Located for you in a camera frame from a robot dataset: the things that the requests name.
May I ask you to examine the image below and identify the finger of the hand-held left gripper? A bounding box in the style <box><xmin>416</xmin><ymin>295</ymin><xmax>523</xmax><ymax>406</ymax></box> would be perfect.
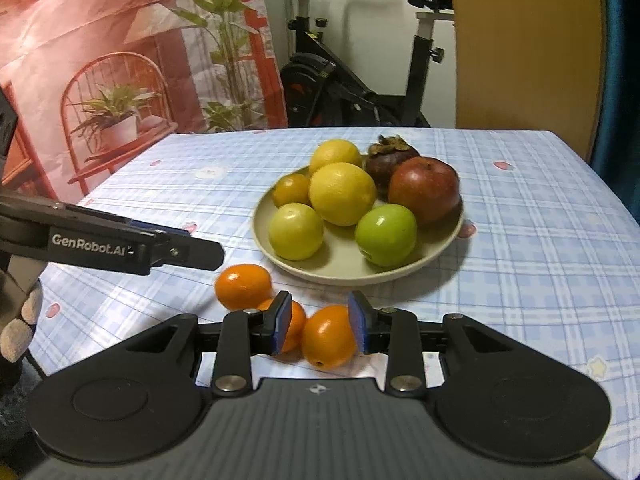
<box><xmin>127</xmin><ymin>219</ymin><xmax>191</xmax><ymax>238</ymax></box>
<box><xmin>150</xmin><ymin>230</ymin><xmax>226</xmax><ymax>272</ymax></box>

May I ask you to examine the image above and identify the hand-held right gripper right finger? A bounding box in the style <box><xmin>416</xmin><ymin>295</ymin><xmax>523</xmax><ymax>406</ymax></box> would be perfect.
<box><xmin>347</xmin><ymin>290</ymin><xmax>516</xmax><ymax>396</ymax></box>

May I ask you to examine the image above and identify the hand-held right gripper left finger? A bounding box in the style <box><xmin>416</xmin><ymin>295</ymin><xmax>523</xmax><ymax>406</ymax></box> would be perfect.
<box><xmin>124</xmin><ymin>290</ymin><xmax>294</xmax><ymax>396</ymax></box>

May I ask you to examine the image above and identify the small orange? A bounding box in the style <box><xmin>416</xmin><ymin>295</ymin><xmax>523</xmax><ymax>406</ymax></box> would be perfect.
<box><xmin>215</xmin><ymin>263</ymin><xmax>274</xmax><ymax>312</ymax></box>
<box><xmin>300</xmin><ymin>304</ymin><xmax>358</xmax><ymax>372</ymax></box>
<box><xmin>256</xmin><ymin>297</ymin><xmax>307</xmax><ymax>356</ymax></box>

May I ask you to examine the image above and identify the beige plate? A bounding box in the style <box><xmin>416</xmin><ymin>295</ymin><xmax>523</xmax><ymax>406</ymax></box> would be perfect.
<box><xmin>252</xmin><ymin>160</ymin><xmax>466</xmax><ymax>287</ymax></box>

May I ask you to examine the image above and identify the yellow-green apple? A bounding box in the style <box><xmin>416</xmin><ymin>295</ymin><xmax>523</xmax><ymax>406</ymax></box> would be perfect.
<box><xmin>268</xmin><ymin>202</ymin><xmax>325</xmax><ymax>262</ymax></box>

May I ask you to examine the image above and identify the green apple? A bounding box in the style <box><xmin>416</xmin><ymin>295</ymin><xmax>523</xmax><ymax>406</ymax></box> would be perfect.
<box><xmin>355</xmin><ymin>204</ymin><xmax>418</xmax><ymax>267</ymax></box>

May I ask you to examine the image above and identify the small yellow-orange citrus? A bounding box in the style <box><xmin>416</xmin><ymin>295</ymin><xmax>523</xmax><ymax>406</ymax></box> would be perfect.
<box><xmin>272</xmin><ymin>173</ymin><xmax>312</xmax><ymax>208</ymax></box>

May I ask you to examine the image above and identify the yellow lemon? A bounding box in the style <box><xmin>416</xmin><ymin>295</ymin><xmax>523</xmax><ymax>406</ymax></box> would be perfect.
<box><xmin>308</xmin><ymin>139</ymin><xmax>363</xmax><ymax>176</ymax></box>
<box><xmin>308</xmin><ymin>162</ymin><xmax>378</xmax><ymax>227</ymax></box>

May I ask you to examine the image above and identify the red apple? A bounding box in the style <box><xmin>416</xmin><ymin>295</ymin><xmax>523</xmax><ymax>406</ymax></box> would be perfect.
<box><xmin>388</xmin><ymin>156</ymin><xmax>461</xmax><ymax>226</ymax></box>

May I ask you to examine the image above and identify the dark purple mangosteen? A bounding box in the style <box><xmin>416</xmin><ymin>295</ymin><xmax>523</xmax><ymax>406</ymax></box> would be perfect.
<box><xmin>365</xmin><ymin>134</ymin><xmax>421</xmax><ymax>196</ymax></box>

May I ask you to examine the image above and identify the person's left hand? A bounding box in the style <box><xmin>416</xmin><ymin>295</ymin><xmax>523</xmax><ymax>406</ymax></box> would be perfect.
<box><xmin>0</xmin><ymin>267</ymin><xmax>45</xmax><ymax>363</ymax></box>

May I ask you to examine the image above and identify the blue plaid tablecloth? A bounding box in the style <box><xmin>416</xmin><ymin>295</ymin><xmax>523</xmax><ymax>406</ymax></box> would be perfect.
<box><xmin>30</xmin><ymin>127</ymin><xmax>640</xmax><ymax>476</ymax></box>

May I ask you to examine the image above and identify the black exercise bike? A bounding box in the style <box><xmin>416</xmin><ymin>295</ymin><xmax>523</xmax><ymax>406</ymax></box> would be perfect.
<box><xmin>260</xmin><ymin>0</ymin><xmax>456</xmax><ymax>128</ymax></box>

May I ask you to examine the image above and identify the wooden door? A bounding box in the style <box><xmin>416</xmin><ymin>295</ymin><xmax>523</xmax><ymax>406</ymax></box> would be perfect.
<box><xmin>448</xmin><ymin>0</ymin><xmax>606</xmax><ymax>161</ymax></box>

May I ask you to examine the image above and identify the blue curtain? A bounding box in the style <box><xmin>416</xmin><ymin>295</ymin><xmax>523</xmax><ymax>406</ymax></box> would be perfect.
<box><xmin>587</xmin><ymin>0</ymin><xmax>640</xmax><ymax>196</ymax></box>

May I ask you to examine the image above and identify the printed wall backdrop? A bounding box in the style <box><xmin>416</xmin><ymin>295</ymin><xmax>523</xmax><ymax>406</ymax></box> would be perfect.
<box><xmin>0</xmin><ymin>0</ymin><xmax>290</xmax><ymax>211</ymax></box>

